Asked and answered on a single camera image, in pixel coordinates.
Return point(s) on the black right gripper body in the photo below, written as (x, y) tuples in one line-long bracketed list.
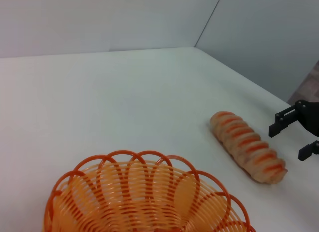
[(310, 114)]

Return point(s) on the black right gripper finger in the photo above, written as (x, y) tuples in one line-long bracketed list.
[(309, 149), (282, 121)]

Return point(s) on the orange striped bread loaf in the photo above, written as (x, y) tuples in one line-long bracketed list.
[(245, 147)]

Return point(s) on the orange woven plastic basket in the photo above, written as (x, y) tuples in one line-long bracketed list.
[(139, 199)]

